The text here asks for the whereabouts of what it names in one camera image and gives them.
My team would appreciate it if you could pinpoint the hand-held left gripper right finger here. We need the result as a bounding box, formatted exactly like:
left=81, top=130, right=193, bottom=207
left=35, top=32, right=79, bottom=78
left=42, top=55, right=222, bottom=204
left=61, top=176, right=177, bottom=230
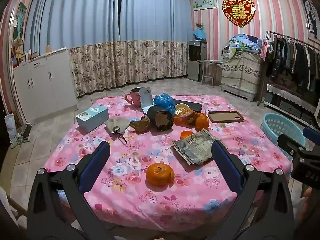
left=207, top=140, right=296, bottom=240

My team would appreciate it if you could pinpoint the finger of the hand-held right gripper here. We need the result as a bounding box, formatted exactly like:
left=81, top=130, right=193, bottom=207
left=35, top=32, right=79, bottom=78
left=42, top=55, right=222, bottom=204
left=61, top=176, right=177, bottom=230
left=303, top=127, right=320, bottom=146
left=277, top=133, right=313, bottom=156

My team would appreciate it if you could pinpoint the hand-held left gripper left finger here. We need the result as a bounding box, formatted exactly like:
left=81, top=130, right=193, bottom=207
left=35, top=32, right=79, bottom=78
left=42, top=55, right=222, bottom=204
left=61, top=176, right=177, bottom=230
left=26, top=141, right=118, bottom=240

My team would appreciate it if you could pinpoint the light blue plastic basket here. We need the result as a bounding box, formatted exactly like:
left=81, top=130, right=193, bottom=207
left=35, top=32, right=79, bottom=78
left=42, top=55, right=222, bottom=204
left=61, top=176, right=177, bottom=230
left=262, top=113, right=307, bottom=161

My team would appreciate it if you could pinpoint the silver snack wrapper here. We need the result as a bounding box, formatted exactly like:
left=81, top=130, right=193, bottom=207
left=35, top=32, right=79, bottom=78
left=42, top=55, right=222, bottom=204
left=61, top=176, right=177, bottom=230
left=172, top=129, right=228, bottom=165

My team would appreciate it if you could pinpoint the brown paper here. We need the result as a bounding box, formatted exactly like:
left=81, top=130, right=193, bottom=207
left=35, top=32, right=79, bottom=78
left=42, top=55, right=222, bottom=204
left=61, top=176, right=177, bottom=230
left=130, top=115, right=151, bottom=133

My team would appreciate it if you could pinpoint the orange printed plastic bag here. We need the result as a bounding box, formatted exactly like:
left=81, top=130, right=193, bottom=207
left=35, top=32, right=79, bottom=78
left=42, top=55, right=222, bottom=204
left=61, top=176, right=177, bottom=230
left=173, top=109, right=200, bottom=127

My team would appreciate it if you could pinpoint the large tangerine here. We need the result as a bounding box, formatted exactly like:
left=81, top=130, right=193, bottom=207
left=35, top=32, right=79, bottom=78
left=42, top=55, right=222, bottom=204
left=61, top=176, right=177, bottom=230
left=146, top=163, right=175, bottom=186

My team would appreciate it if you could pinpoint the black paper cup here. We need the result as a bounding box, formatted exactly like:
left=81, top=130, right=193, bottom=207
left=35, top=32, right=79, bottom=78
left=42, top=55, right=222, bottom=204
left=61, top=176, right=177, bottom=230
left=147, top=106, right=174, bottom=132

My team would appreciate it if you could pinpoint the white paper packet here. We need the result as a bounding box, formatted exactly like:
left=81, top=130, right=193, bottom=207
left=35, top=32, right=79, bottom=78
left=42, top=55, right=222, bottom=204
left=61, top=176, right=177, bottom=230
left=139, top=87, right=154, bottom=113

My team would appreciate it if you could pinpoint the blue plastic bag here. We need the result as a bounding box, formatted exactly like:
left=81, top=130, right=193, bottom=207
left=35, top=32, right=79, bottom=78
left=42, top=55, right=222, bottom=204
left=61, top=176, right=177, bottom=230
left=153, top=93, right=176, bottom=115

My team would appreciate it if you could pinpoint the person's right hand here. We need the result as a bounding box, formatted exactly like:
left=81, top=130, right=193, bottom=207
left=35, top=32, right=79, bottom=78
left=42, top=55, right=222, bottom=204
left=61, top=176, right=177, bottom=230
left=303, top=187, right=313, bottom=206

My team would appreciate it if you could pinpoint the low cabinet with lace cover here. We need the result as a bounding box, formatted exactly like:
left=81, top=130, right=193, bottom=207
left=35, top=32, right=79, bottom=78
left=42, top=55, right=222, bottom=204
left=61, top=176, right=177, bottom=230
left=264, top=84, right=320, bottom=128

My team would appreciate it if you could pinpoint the light blue tissue box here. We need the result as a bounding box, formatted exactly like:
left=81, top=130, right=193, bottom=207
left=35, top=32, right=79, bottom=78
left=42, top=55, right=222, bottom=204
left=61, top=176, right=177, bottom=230
left=75, top=106, right=110, bottom=133

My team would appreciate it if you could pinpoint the brown phone case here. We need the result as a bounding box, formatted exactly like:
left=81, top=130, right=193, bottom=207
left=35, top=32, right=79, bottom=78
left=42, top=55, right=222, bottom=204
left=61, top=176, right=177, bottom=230
left=207, top=110, right=244, bottom=123

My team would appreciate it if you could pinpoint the pink floral tablecloth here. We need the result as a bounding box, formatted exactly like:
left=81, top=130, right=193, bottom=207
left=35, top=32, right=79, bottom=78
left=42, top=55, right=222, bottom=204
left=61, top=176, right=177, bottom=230
left=44, top=94, right=293, bottom=232

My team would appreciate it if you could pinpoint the black wallet case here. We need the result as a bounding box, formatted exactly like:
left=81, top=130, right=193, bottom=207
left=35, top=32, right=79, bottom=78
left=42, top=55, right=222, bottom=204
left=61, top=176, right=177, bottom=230
left=174, top=99, right=202, bottom=113

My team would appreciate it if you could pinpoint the pink cup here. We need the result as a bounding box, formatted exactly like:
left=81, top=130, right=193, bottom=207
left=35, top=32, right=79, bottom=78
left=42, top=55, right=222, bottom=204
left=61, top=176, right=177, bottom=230
left=124, top=87, right=148, bottom=107

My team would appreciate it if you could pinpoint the row of hanging clothes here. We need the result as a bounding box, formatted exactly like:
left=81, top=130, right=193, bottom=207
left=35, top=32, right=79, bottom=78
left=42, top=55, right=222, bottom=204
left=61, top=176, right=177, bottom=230
left=265, top=34, right=320, bottom=93

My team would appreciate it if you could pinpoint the grey floor object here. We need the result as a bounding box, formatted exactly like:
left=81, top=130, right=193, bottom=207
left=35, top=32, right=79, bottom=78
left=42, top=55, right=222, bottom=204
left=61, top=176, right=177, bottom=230
left=17, top=124, right=32, bottom=143

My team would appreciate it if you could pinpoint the patterned cloth covered cabinet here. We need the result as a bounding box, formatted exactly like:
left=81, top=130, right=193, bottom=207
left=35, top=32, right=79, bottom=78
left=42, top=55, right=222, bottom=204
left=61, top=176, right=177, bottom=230
left=221, top=45, right=263, bottom=102

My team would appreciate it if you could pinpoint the white plastic bag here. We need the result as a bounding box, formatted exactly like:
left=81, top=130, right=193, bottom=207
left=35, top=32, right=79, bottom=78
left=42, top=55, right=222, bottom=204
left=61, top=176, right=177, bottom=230
left=4, top=113, right=19, bottom=148

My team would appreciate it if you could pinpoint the white cabinet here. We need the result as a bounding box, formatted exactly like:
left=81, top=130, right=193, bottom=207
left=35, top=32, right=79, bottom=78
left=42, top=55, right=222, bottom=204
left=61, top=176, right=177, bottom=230
left=12, top=47, right=79, bottom=125

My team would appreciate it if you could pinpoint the pink hanging bag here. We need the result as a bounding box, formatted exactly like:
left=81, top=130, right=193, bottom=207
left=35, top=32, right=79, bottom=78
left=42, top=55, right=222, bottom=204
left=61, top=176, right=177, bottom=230
left=260, top=36, right=269, bottom=60

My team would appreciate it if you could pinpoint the metal clothes rack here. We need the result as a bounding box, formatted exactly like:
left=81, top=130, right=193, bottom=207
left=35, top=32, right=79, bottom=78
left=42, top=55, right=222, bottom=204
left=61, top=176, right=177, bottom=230
left=257, top=30, right=320, bottom=105

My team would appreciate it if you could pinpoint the small metal stool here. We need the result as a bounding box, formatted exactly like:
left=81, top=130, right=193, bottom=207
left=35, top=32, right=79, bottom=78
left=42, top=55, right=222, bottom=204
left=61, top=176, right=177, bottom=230
left=197, top=59, right=223, bottom=87

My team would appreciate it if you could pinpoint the grey water dispenser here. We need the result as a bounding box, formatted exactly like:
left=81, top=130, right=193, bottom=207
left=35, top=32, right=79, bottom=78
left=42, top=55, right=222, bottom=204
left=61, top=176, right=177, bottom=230
left=188, top=40, right=208, bottom=82

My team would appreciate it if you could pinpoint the pile of clothes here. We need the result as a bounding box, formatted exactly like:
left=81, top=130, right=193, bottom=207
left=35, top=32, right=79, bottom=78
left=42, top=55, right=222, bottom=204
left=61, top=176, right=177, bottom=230
left=223, top=34, right=264, bottom=55

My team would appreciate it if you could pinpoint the framed black white picture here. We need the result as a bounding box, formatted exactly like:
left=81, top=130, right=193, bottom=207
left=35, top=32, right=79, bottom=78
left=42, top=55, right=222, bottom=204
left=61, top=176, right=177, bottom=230
left=301, top=0, right=320, bottom=40

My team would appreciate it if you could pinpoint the blue cloth cover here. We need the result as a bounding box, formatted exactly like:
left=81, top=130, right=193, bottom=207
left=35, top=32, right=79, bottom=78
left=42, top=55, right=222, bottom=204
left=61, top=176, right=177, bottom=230
left=192, top=29, right=207, bottom=41

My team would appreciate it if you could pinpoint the blue floral curtain panel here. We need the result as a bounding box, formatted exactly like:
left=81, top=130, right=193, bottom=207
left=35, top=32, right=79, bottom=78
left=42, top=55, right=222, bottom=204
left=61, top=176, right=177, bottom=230
left=24, top=0, right=122, bottom=97
left=117, top=0, right=192, bottom=85

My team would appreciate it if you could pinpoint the red heart wall decoration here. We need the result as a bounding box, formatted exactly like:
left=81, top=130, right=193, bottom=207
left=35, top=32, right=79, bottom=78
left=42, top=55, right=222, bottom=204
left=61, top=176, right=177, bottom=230
left=222, top=0, right=257, bottom=27

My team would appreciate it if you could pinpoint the green wall picture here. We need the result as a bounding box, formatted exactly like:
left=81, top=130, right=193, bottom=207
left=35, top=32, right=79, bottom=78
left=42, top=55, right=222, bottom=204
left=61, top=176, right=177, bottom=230
left=14, top=2, right=27, bottom=42

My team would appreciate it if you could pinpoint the green white wall poster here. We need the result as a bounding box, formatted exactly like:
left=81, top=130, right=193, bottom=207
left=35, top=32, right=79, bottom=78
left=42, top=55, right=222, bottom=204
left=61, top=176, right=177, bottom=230
left=192, top=0, right=217, bottom=12

